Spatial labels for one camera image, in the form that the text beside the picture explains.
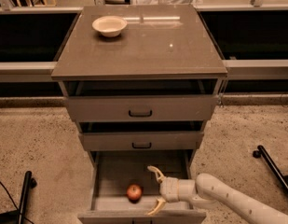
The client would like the black cable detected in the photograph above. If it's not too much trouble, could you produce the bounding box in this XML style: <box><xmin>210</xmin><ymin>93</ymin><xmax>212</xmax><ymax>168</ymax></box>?
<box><xmin>0</xmin><ymin>175</ymin><xmax>35</xmax><ymax>224</ymax></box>

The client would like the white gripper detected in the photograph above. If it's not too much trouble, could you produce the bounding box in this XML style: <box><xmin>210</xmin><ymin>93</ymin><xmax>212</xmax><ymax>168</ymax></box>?
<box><xmin>146</xmin><ymin>165</ymin><xmax>179</xmax><ymax>216</ymax></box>

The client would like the grey drawer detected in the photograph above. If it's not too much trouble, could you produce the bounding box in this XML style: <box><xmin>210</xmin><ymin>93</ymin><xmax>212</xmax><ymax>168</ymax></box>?
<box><xmin>79</xmin><ymin>132</ymin><xmax>203</xmax><ymax>151</ymax></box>
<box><xmin>65</xmin><ymin>95</ymin><xmax>217</xmax><ymax>122</ymax></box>
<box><xmin>77</xmin><ymin>150</ymin><xmax>206</xmax><ymax>224</ymax></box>

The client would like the black left base leg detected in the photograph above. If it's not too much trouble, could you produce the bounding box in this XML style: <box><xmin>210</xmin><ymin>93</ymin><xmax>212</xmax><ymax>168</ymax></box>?
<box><xmin>0</xmin><ymin>171</ymin><xmax>37</xmax><ymax>224</ymax></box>

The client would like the metal railing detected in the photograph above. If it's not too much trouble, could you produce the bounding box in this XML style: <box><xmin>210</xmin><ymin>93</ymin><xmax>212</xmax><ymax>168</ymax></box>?
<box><xmin>0</xmin><ymin>0</ymin><xmax>288</xmax><ymax>82</ymax></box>

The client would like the red apple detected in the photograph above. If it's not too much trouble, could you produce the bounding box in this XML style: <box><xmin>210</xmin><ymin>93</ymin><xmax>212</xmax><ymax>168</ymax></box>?
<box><xmin>126</xmin><ymin>184</ymin><xmax>143</xmax><ymax>203</ymax></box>

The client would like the grey middle drawer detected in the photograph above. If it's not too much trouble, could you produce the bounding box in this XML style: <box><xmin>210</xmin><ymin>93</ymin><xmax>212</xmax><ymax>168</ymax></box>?
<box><xmin>79</xmin><ymin>132</ymin><xmax>203</xmax><ymax>151</ymax></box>

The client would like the grey drawer cabinet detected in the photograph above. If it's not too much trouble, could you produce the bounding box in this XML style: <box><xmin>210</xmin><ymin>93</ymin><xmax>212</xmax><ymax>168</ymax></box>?
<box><xmin>50</xmin><ymin>4</ymin><xmax>228</xmax><ymax>224</ymax></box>

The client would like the black base leg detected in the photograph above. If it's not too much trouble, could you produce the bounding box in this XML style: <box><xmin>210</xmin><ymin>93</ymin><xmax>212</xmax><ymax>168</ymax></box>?
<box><xmin>253</xmin><ymin>145</ymin><xmax>288</xmax><ymax>195</ymax></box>
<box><xmin>0</xmin><ymin>171</ymin><xmax>37</xmax><ymax>224</ymax></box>

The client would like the grey top drawer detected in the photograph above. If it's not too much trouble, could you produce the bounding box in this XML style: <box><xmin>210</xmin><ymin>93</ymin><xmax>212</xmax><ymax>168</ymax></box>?
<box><xmin>65</xmin><ymin>95</ymin><xmax>217</xmax><ymax>122</ymax></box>

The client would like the grey bottom drawer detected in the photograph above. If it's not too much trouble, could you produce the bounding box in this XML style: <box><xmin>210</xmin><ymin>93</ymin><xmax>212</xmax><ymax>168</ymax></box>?
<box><xmin>77</xmin><ymin>150</ymin><xmax>206</xmax><ymax>224</ymax></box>

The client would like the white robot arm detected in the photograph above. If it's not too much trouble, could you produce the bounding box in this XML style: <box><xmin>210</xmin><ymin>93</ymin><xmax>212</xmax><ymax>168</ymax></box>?
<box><xmin>147</xmin><ymin>165</ymin><xmax>288</xmax><ymax>224</ymax></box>

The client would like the white bowl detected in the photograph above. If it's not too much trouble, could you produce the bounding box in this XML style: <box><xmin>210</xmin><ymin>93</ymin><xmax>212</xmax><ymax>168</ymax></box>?
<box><xmin>92</xmin><ymin>16</ymin><xmax>128</xmax><ymax>37</ymax></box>

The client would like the black right base leg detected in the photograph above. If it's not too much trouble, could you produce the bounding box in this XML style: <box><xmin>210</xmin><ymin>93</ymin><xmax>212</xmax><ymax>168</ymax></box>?
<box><xmin>253</xmin><ymin>145</ymin><xmax>288</xmax><ymax>195</ymax></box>

